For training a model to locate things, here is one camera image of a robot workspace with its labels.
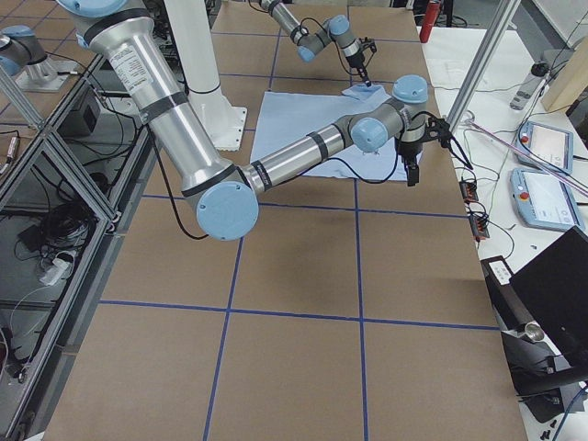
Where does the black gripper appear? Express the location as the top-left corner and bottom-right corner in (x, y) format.
(397, 124), (425, 186)
(345, 41), (371, 87)

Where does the light blue t-shirt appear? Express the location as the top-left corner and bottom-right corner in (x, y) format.
(250, 85), (406, 181)

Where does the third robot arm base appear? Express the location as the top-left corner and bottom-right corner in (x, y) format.
(1, 25), (66, 93)

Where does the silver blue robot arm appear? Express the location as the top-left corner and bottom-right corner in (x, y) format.
(248, 1), (377, 87)
(60, 1), (428, 241)

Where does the orange circuit board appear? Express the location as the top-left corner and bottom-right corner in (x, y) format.
(459, 180), (479, 203)
(468, 211), (490, 242)

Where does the metal reacher grabber tool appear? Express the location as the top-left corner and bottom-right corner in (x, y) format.
(462, 119), (587, 197)

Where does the red cylinder bottle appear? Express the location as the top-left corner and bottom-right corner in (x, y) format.
(419, 0), (441, 43)

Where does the near teach pendant tablet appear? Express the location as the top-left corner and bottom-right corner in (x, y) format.
(510, 168), (585, 232)

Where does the teach pendant tablet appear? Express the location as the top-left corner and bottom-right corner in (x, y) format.
(510, 168), (585, 232)
(516, 121), (573, 175)

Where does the far teach pendant tablet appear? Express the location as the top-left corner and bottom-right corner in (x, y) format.
(516, 121), (573, 175)

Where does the black laptop on stand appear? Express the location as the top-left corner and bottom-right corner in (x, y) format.
(481, 227), (587, 423)

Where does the white power strip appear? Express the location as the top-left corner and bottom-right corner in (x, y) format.
(40, 251), (75, 286)

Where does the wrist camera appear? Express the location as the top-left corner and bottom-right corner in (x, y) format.
(426, 116), (453, 150)
(359, 37), (377, 53)

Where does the aluminium frame post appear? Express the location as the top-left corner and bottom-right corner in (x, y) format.
(446, 0), (521, 132)

